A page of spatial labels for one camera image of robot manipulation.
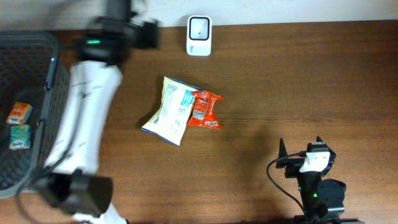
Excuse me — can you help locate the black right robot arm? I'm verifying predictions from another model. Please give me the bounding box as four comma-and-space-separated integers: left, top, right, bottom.
267, 137, 361, 224

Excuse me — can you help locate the red snack packet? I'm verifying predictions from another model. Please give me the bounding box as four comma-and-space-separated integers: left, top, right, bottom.
187, 90, 224, 129

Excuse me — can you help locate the orange tissue pack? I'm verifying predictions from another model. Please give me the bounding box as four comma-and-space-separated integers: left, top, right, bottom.
6, 101, 33, 125

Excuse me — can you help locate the green tissue pack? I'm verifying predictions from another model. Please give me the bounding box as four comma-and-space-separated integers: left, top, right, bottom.
9, 124, 32, 150

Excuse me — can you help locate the black right camera cable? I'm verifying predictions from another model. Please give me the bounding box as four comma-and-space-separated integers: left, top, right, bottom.
266, 151, 308, 214

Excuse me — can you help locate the cream snack bag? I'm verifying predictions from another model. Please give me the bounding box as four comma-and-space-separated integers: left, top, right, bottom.
141, 77, 201, 146

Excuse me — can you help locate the grey plastic mesh basket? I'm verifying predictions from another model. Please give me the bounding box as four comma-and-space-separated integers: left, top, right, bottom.
1, 31, 70, 198

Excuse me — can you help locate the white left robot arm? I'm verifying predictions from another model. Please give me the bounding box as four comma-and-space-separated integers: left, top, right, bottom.
30, 17, 159, 223

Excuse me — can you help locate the white barcode scanner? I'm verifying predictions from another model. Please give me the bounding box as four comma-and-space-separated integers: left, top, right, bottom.
186, 15, 213, 57

